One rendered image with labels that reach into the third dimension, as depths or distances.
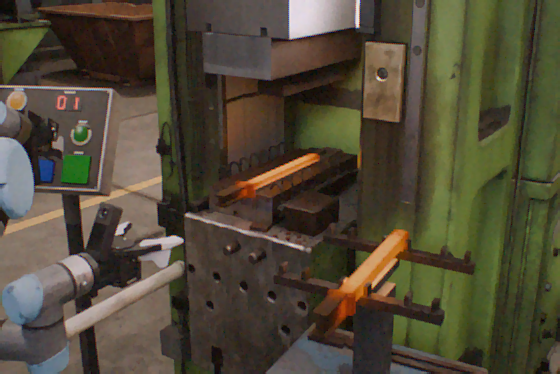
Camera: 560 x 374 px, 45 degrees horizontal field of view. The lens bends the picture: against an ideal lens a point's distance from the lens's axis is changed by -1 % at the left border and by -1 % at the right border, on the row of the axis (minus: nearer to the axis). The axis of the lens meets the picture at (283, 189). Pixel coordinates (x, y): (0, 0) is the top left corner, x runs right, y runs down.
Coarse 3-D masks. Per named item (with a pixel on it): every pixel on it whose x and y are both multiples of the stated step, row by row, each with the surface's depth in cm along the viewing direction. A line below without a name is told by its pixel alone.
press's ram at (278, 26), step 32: (192, 0) 159; (224, 0) 154; (256, 0) 149; (288, 0) 144; (320, 0) 154; (352, 0) 166; (224, 32) 157; (256, 32) 151; (288, 32) 147; (320, 32) 157
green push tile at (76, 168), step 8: (64, 160) 177; (72, 160) 177; (80, 160) 177; (88, 160) 176; (64, 168) 177; (72, 168) 177; (80, 168) 176; (88, 168) 176; (64, 176) 176; (72, 176) 176; (80, 176) 176; (88, 176) 176; (80, 184) 176
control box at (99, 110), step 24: (0, 96) 184; (24, 96) 183; (48, 96) 182; (72, 96) 181; (96, 96) 180; (120, 96) 185; (72, 120) 180; (96, 120) 179; (120, 120) 186; (72, 144) 179; (96, 144) 178; (96, 168) 176; (48, 192) 184; (72, 192) 180; (96, 192) 177
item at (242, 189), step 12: (312, 156) 188; (288, 168) 178; (240, 180) 166; (252, 180) 168; (264, 180) 169; (228, 192) 159; (240, 192) 163; (252, 192) 164; (216, 204) 159; (228, 204) 159
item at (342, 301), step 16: (400, 240) 134; (384, 256) 127; (368, 272) 121; (352, 288) 115; (320, 304) 108; (336, 304) 108; (352, 304) 111; (320, 320) 105; (336, 320) 110; (320, 336) 106
